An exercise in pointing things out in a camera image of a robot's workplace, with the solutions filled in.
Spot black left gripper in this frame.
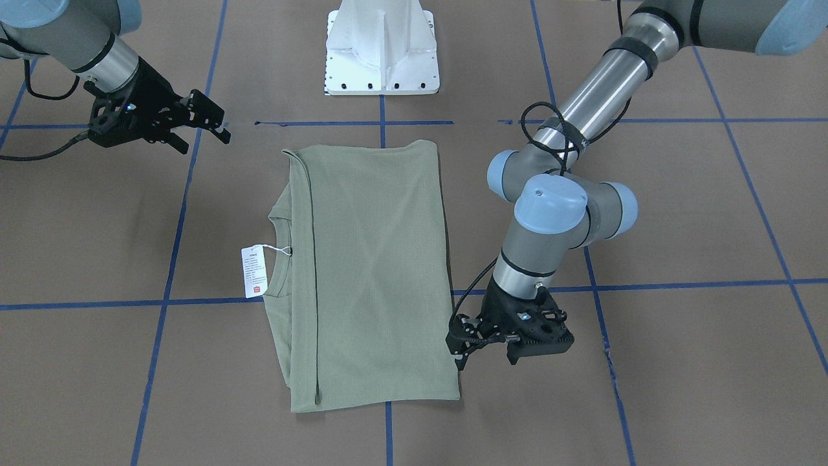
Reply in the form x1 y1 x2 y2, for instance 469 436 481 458
444 278 540 371

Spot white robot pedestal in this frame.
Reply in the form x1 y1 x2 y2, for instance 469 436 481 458
323 1 441 96

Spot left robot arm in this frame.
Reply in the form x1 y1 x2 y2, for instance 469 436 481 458
462 34 826 384

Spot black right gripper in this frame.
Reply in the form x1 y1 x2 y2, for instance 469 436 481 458
126 58 231 144

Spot white shirt price tag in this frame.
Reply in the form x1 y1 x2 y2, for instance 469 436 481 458
241 245 268 298

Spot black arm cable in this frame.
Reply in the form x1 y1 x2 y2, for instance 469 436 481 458
446 100 631 344
0 39 91 162

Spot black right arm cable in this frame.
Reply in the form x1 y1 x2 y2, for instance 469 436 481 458
0 39 91 162

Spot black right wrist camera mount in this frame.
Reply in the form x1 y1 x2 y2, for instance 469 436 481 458
88 89 190 155

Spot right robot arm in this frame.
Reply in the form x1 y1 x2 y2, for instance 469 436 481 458
1 1 231 154

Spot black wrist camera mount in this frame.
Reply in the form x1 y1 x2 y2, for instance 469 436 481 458
88 89 190 155
507 285 574 365

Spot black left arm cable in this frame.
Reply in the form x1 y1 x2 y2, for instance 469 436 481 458
446 100 631 344

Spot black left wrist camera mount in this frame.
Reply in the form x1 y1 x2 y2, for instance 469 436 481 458
507 285 574 365

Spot olive green long-sleeve shirt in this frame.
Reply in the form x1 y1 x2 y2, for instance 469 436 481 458
264 140 459 414

